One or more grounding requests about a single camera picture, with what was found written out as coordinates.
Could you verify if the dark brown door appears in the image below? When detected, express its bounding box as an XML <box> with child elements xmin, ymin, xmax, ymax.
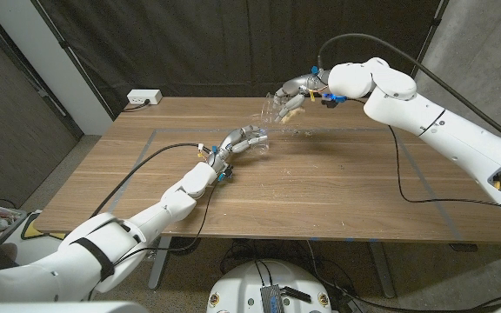
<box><xmin>0</xmin><ymin>8</ymin><xmax>84</xmax><ymax>210</ymax></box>

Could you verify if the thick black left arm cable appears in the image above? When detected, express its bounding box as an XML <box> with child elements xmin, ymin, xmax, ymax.
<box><xmin>90</xmin><ymin>142</ymin><xmax>212</xmax><ymax>219</ymax></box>

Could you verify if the black floor cable bundle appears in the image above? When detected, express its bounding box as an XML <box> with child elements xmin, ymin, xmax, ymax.
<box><xmin>218</xmin><ymin>237</ymin><xmax>317</xmax><ymax>276</ymax></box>

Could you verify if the black power strip cable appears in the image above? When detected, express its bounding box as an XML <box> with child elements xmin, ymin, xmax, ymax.
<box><xmin>122</xmin><ymin>99</ymin><xmax>151</xmax><ymax>113</ymax></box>

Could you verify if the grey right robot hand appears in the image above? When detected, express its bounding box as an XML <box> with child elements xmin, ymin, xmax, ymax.
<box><xmin>273</xmin><ymin>72</ymin><xmax>332</xmax><ymax>123</ymax></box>

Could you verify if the white power strip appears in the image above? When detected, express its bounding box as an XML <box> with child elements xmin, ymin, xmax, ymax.
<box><xmin>126</xmin><ymin>89</ymin><xmax>164</xmax><ymax>106</ymax></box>

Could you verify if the larger clear plastic cup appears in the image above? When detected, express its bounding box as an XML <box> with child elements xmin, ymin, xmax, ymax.
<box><xmin>252</xmin><ymin>90</ymin><xmax>308</xmax><ymax>131</ymax></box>

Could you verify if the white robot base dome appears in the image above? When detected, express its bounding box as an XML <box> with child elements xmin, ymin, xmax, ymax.
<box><xmin>205</xmin><ymin>259</ymin><xmax>333</xmax><ymax>313</ymax></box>

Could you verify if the yellow and black object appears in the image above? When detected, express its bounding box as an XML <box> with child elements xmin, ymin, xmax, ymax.
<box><xmin>20</xmin><ymin>211</ymin><xmax>67</xmax><ymax>240</ymax></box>

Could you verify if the grey finned electronics box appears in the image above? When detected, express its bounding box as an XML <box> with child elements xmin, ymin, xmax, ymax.
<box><xmin>259</xmin><ymin>284</ymin><xmax>285</xmax><ymax>313</ymax></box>

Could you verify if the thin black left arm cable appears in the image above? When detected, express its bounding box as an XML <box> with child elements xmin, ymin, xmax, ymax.
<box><xmin>87</xmin><ymin>180</ymin><xmax>221</xmax><ymax>301</ymax></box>

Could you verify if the black round floor object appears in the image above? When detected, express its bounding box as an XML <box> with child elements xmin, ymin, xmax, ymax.
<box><xmin>168</xmin><ymin>236</ymin><xmax>202</xmax><ymax>256</ymax></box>

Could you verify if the smaller clear plastic cup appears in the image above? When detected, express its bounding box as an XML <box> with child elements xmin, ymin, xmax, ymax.
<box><xmin>244</xmin><ymin>124</ymin><xmax>271</xmax><ymax>156</ymax></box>

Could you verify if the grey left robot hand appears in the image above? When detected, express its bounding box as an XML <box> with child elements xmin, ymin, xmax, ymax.
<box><xmin>209</xmin><ymin>124</ymin><xmax>270</xmax><ymax>173</ymax></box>

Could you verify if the brown sugar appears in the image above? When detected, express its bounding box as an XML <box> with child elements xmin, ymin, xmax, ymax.
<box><xmin>283</xmin><ymin>107</ymin><xmax>306</xmax><ymax>125</ymax></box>

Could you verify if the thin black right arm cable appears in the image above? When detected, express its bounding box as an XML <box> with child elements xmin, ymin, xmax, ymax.
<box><xmin>348</xmin><ymin>98</ymin><xmax>501</xmax><ymax>217</ymax></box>

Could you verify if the black flat plate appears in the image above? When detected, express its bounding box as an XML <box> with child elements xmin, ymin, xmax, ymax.
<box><xmin>281</xmin><ymin>286</ymin><xmax>312</xmax><ymax>304</ymax></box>

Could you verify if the black backdrop stand pole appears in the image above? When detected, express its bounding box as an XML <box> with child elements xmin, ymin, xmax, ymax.
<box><xmin>409</xmin><ymin>0</ymin><xmax>451</xmax><ymax>83</ymax></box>
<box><xmin>30</xmin><ymin>0</ymin><xmax>117</xmax><ymax>122</ymax></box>

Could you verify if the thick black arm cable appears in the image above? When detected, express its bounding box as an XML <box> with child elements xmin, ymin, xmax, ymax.
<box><xmin>90</xmin><ymin>142</ymin><xmax>212</xmax><ymax>219</ymax></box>
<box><xmin>317</xmin><ymin>33</ymin><xmax>501</xmax><ymax>148</ymax></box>

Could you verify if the grey tape outline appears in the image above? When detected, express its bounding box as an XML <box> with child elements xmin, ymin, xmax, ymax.
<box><xmin>97</xmin><ymin>127</ymin><xmax>464</xmax><ymax>231</ymax></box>

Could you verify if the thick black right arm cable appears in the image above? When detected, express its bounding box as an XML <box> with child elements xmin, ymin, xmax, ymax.
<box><xmin>317</xmin><ymin>33</ymin><xmax>501</xmax><ymax>148</ymax></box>

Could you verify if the grey table leg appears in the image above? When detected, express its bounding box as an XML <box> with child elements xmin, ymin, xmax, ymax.
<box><xmin>367</xmin><ymin>241</ymin><xmax>396</xmax><ymax>299</ymax></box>
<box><xmin>148</xmin><ymin>236</ymin><xmax>173</xmax><ymax>290</ymax></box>

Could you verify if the black backdrop curtain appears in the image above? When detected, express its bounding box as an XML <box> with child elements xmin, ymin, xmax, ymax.
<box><xmin>30</xmin><ymin>0</ymin><xmax>450</xmax><ymax>118</ymax></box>

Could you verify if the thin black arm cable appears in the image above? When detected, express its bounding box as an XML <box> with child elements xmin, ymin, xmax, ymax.
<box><xmin>87</xmin><ymin>180</ymin><xmax>221</xmax><ymax>301</ymax></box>
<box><xmin>348</xmin><ymin>98</ymin><xmax>501</xmax><ymax>217</ymax></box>

